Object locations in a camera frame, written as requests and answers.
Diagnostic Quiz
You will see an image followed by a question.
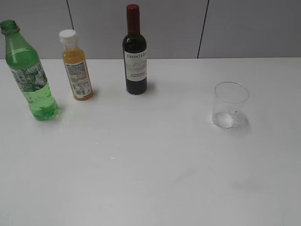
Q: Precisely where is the orange juice bottle white cap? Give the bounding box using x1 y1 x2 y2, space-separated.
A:
59 29 93 101

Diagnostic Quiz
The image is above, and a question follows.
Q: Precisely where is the red wine bottle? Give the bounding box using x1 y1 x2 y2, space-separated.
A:
122 4 147 95

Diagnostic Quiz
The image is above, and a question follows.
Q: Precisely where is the transparent plastic cup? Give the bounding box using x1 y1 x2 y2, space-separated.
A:
212 81 250 129

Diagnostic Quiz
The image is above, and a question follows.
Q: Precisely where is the green sprite bottle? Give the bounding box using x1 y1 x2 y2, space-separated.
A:
0 20 59 121

